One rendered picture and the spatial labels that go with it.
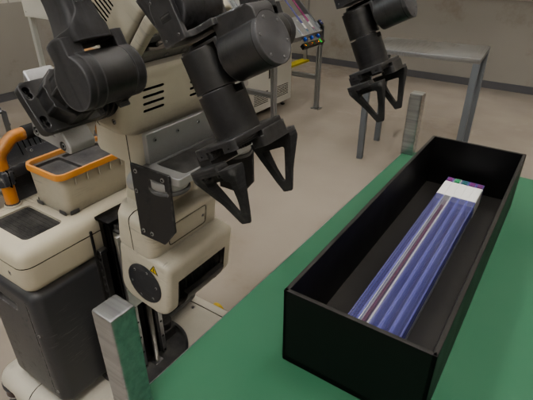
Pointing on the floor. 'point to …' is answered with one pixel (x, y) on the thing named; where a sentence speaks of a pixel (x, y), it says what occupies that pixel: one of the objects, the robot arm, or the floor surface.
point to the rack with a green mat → (513, 385)
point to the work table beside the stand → (452, 51)
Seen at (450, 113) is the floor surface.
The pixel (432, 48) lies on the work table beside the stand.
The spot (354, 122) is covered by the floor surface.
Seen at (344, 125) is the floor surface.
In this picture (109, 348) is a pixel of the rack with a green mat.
